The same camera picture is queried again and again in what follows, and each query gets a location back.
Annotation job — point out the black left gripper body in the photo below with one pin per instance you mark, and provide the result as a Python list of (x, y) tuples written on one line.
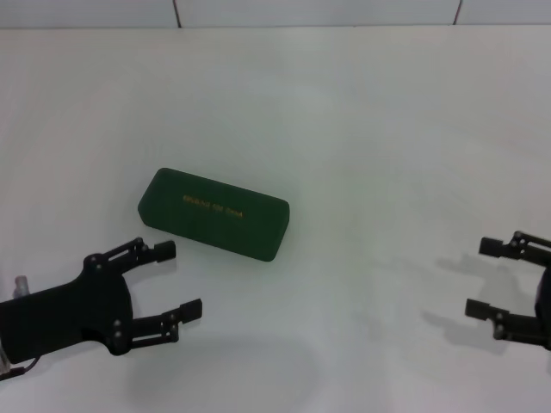
[(69, 316)]

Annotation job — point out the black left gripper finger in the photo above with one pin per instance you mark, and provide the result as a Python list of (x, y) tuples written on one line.
[(191, 310), (165, 251)]

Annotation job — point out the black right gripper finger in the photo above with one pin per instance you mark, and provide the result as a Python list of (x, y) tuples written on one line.
[(490, 246), (478, 309)]

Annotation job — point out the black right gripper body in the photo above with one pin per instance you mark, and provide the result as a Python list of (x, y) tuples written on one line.
[(543, 297)]

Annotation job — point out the green glasses case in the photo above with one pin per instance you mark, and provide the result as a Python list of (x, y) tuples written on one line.
[(215, 213)]

